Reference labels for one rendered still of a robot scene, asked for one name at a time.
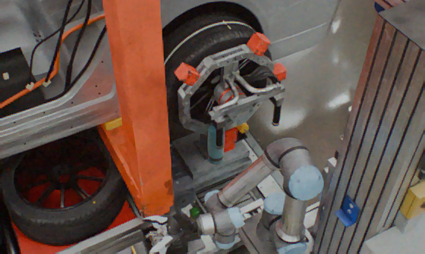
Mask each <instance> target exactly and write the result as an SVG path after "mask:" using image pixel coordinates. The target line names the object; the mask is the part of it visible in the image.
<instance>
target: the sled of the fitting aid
mask: <svg viewBox="0 0 425 254"><path fill-rule="evenodd" d="M170 153H171V154H172V156H173V157H174V159H175V160H176V162H177V163H178V168H179V170H180V171H181V172H182V171H184V172H187V173H188V171H187V168H186V167H185V165H184V163H183V161H182V160H181V159H180V158H179V156H178V154H177V153H176V151H175V150H174V148H173V147H172V144H171V143H170ZM251 164H252V159H251V158H250V156H248V157H246V158H243V159H240V160H237V161H234V162H232V163H230V164H228V165H225V166H223V167H220V168H218V169H216V170H214V171H211V172H209V173H207V174H204V175H203V176H201V177H195V178H194V179H193V178H192V176H190V177H191V179H192V180H193V181H194V183H195V189H196V191H198V190H201V189H203V188H204V187H207V186H209V185H211V184H213V183H216V182H218V181H220V180H222V179H225V178H227V177H231V176H233V175H236V174H237V173H240V172H242V171H243V170H245V169H246V168H247V167H248V166H249V165H251ZM188 174H189V173H188ZM189 175H190V174H189Z"/></svg>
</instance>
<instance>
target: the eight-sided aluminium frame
mask: <svg viewBox="0 0 425 254"><path fill-rule="evenodd" d="M245 58H249V59H251V60H253V61H255V62H256V63H258V64H260V65H266V66H267V67H268V68H269V69H270V70H271V71H272V72H273V69H274V64H273V63H272V62H271V60H270V58H267V57H266V56H264V55H263V56H259V55H254V54H253V50H252V49H251V48H250V47H249V46H248V45H246V44H243V45H239V46H237V47H234V48H232V49H229V50H226V51H223V52H220V53H218V54H215V55H210V56H209V57H207V58H204V59H203V60H202V62H201V63H200V65H199V66H198V67H197V69H196V71H197V72H198V74H199V75H200V78H199V79H198V80H197V82H196V83H195V84H194V85H193V86H189V85H187V84H186V83H184V84H183V85H182V86H181V87H180V89H179V90H178V111H179V116H178V117H179V121H180V122H181V124H182V126H183V127H185V128H187V129H189V130H192V131H195V132H198V133H201V134H203V135H206V136H208V132H209V131H208V127H209V126H210V125H212V123H211V124H205V123H203V122H201V121H197V120H195V119H193V118H190V97H191V96H192V95H193V93H195V92H196V91H197V89H198V88H199V87H200V86H201V84H202V83H203V81H204V80H205V79H206V78H207V77H208V76H209V75H210V74H211V73H212V72H213V71H214V70H215V69H217V68H220V67H222V66H223V65H226V64H230V63H233V62H234V61H239V60H241V59H245ZM271 85H272V81H271V80H270V78H269V77H267V78H266V79H264V80H261V81H260V88H259V89H264V88H266V87H269V86H271ZM265 101H266V99H265V100H263V101H260V102H257V103H255V104H252V106H253V113H254V112H255V111H256V110H257V109H258V108H259V107H260V106H261V105H262V104H263V103H264V102H265ZM252 115H253V114H252ZM252 115H251V116H252ZM251 116H250V117H251ZM224 119H225V130H228V129H231V128H233V127H237V126H239V125H240V126H241V125H242V124H244V123H246V121H248V119H249V118H248V119H247V120H246V121H244V122H241V123H235V122H234V121H233V120H232V119H231V118H230V117H229V116H228V117H225V118H224Z"/></svg>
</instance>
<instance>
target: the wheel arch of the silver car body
mask: <svg viewBox="0 0 425 254"><path fill-rule="evenodd" d="M216 11H225V12H230V13H233V14H236V15H237V16H239V17H241V18H243V19H244V20H245V21H246V22H247V23H249V24H250V25H251V26H252V27H253V28H254V30H255V31H256V33H260V34H263V35H264V36H266V33H265V30H264V27H263V24H262V23H261V21H260V19H259V18H258V16H257V15H256V14H255V12H254V11H253V10H252V9H250V8H249V7H247V6H246V5H243V4H240V3H237V2H233V1H226V0H219V1H212V2H205V3H203V4H201V5H195V6H193V7H191V8H188V9H187V10H186V11H184V12H182V13H180V14H179V15H178V16H176V17H174V18H173V19H172V20H170V21H169V22H168V23H170V22H171V23H173V24H174V25H175V29H176V28H178V27H179V26H180V25H182V24H185V23H186V22H188V21H189V20H192V19H193V18H195V17H197V16H200V15H202V14H206V13H210V12H216ZM166 25H167V24H166ZM166 25H165V26H166ZM165 26H164V27H165ZM164 27H163V28H162V38H163V37H165V31H164Z"/></svg>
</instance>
